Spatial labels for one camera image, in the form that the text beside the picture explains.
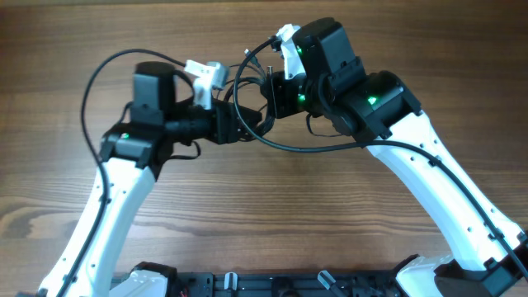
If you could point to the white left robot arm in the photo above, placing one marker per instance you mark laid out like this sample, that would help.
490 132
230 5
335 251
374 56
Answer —
169 106

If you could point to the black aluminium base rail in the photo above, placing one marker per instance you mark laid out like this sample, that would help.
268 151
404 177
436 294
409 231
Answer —
323 283

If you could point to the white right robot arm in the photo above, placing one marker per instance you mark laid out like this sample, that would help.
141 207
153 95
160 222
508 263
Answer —
324 77

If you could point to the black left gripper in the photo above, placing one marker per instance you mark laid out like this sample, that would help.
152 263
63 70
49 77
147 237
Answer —
226 133

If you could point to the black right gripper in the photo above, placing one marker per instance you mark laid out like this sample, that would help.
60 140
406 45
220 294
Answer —
279 97

